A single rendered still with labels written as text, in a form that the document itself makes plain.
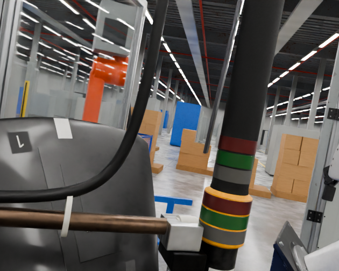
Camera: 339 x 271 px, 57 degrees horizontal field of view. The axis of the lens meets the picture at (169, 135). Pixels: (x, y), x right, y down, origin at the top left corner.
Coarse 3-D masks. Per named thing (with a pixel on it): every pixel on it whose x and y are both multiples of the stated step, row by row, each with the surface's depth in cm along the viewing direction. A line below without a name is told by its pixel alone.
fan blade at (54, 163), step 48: (0, 144) 32; (48, 144) 34; (96, 144) 37; (144, 144) 42; (96, 192) 32; (144, 192) 35; (0, 240) 27; (48, 240) 28; (96, 240) 29; (144, 240) 31
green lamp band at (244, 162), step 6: (216, 156) 28; (222, 156) 27; (228, 156) 27; (234, 156) 26; (240, 156) 26; (246, 156) 26; (252, 156) 27; (216, 162) 28; (222, 162) 27; (228, 162) 27; (234, 162) 26; (240, 162) 26; (246, 162) 27; (252, 162) 27; (240, 168) 26; (246, 168) 27; (252, 168) 27
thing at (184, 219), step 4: (176, 216) 28; (180, 216) 27; (184, 216) 27; (188, 216) 27; (192, 216) 28; (180, 220) 27; (184, 220) 27; (188, 220) 27; (192, 220) 27; (196, 220) 27
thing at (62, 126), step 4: (56, 120) 37; (60, 120) 37; (64, 120) 37; (56, 124) 36; (60, 124) 37; (64, 124) 37; (68, 124) 37; (56, 128) 36; (60, 128) 36; (64, 128) 37; (68, 128) 37; (60, 132) 36; (64, 132) 36; (68, 132) 36; (60, 136) 36; (64, 136) 36; (68, 136) 36
